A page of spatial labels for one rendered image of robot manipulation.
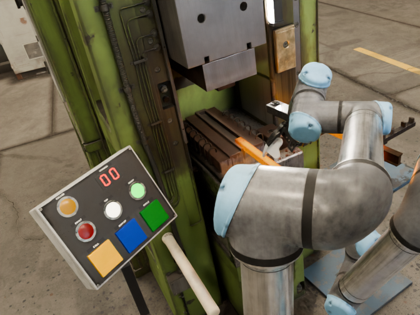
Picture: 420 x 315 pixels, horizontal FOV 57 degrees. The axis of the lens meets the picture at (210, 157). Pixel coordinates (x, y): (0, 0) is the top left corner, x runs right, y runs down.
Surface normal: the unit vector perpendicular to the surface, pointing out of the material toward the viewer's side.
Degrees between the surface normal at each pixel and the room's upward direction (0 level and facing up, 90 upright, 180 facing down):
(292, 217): 63
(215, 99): 90
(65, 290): 0
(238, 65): 90
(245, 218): 72
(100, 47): 90
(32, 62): 90
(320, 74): 28
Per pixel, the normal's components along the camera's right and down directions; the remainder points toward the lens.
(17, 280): -0.16, -0.83
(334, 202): -0.04, -0.29
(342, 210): 0.04, -0.09
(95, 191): 0.59, -0.22
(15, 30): 0.30, 0.47
